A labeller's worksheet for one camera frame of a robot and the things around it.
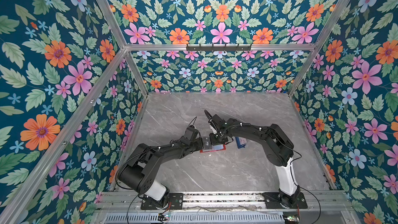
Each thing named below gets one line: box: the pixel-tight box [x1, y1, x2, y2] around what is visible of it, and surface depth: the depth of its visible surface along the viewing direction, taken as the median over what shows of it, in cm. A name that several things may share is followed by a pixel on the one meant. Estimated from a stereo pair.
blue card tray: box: [235, 136, 248, 149], surface depth 93 cm
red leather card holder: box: [199, 144, 226, 153], surface depth 92 cm
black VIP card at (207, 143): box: [202, 136, 213, 150], surface depth 93 cm
